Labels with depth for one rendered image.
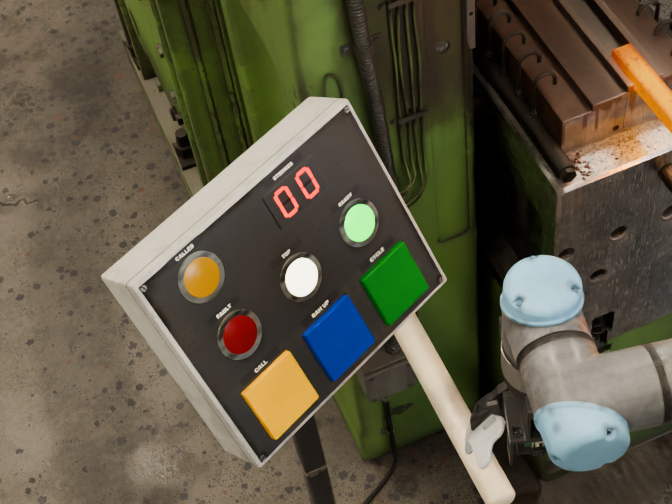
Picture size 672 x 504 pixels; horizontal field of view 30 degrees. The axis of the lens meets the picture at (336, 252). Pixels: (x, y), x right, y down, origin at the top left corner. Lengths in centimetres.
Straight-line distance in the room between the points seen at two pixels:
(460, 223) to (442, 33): 42
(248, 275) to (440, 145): 55
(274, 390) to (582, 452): 44
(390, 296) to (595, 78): 45
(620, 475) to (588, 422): 140
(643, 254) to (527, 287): 80
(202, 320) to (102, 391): 136
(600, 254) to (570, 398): 78
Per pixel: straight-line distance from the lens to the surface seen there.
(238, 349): 141
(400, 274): 152
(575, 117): 172
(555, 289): 117
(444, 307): 219
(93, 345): 280
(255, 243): 140
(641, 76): 174
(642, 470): 253
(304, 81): 165
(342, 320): 148
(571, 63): 178
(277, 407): 145
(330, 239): 146
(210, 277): 137
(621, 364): 115
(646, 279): 202
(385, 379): 218
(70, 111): 326
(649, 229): 191
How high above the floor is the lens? 225
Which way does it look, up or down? 53 degrees down
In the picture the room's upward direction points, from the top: 10 degrees counter-clockwise
